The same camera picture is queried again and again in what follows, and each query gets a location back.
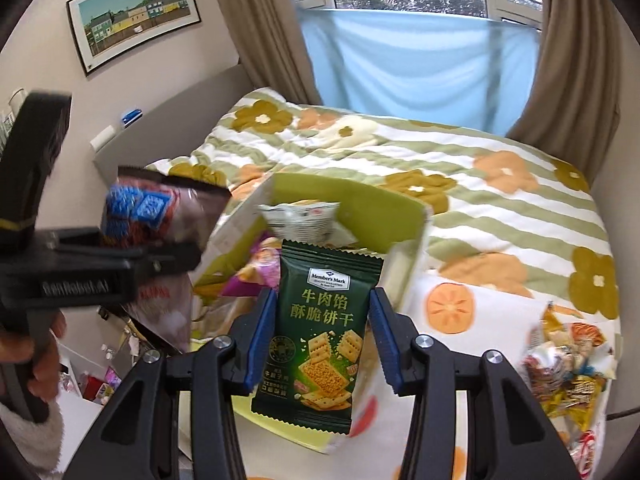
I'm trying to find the framed wall poster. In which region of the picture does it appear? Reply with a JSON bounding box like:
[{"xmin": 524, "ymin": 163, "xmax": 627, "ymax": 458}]
[{"xmin": 66, "ymin": 0, "xmax": 203, "ymax": 78}]

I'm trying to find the grey headboard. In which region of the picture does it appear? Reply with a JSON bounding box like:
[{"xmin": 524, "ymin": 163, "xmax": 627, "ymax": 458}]
[{"xmin": 92, "ymin": 66, "xmax": 257, "ymax": 187}]

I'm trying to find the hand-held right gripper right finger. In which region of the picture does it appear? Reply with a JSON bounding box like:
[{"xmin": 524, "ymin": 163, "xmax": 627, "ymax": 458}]
[{"xmin": 370, "ymin": 287, "xmax": 581, "ymax": 480}]

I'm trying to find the brown curtain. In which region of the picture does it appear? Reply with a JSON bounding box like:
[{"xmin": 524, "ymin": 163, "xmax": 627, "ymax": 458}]
[
  {"xmin": 505, "ymin": 0, "xmax": 637, "ymax": 187},
  {"xmin": 205, "ymin": 0, "xmax": 323, "ymax": 106}
]

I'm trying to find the person's left forearm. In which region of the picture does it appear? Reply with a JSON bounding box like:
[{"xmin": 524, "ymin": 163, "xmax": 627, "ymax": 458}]
[{"xmin": 0, "ymin": 400, "xmax": 67, "ymax": 478}]

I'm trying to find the white wall socket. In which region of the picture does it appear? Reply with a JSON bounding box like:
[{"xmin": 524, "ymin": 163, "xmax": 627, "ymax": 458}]
[{"xmin": 90, "ymin": 127, "xmax": 119, "ymax": 151}]

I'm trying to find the person's left hand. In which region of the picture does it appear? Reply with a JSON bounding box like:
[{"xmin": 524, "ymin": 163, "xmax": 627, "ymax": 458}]
[{"xmin": 0, "ymin": 310, "xmax": 68, "ymax": 386}]

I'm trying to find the grey-white chip packet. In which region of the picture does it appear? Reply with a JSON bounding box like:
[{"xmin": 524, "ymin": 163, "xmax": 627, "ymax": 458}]
[{"xmin": 259, "ymin": 201, "xmax": 342, "ymax": 247}]

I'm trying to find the dark green cracker packet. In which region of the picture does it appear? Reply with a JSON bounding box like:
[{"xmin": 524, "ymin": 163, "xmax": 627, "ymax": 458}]
[{"xmin": 250, "ymin": 239, "xmax": 386, "ymax": 436}]

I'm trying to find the pile of assorted snack bags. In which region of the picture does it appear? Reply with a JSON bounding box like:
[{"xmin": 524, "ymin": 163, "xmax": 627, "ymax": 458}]
[{"xmin": 517, "ymin": 302, "xmax": 621, "ymax": 480}]

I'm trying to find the green cardboard box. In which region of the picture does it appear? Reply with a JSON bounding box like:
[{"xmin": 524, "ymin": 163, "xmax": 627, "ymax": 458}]
[{"xmin": 192, "ymin": 172, "xmax": 433, "ymax": 456}]

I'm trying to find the brown blue-print snack packet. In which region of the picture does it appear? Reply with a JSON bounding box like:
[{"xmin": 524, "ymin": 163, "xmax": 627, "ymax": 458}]
[{"xmin": 100, "ymin": 166, "xmax": 233, "ymax": 356}]

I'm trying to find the white orange-fruit print cloth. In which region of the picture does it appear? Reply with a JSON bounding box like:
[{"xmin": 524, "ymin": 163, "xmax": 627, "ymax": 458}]
[{"xmin": 240, "ymin": 270, "xmax": 626, "ymax": 480}]

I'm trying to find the floral striped bedspread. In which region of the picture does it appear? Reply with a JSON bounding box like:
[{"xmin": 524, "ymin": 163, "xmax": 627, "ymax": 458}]
[{"xmin": 145, "ymin": 87, "xmax": 621, "ymax": 361}]

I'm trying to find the purple snack packet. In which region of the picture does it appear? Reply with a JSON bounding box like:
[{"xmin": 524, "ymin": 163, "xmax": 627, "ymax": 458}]
[{"xmin": 222, "ymin": 236, "xmax": 282, "ymax": 302}]

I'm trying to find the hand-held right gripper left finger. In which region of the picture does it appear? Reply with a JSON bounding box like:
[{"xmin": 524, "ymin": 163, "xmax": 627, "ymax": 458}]
[{"xmin": 62, "ymin": 287, "xmax": 278, "ymax": 480}]

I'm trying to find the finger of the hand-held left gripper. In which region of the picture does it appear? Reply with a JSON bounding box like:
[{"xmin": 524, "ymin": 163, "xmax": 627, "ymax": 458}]
[{"xmin": 107, "ymin": 241, "xmax": 203, "ymax": 306}]

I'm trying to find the light blue cloth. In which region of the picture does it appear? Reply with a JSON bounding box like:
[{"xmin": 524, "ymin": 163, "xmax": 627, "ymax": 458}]
[{"xmin": 295, "ymin": 7, "xmax": 543, "ymax": 136}]

